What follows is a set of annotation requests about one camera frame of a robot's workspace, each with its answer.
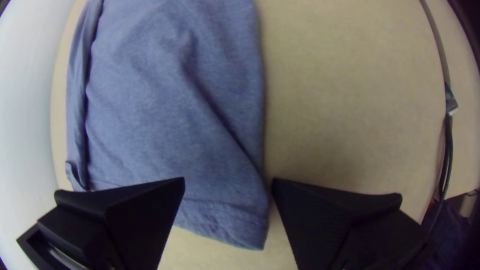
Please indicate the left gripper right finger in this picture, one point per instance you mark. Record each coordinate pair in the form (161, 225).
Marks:
(322, 228)

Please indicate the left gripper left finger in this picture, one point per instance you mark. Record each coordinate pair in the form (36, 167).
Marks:
(142, 221)

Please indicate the blue t-shirt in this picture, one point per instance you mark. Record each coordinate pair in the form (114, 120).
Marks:
(168, 112)

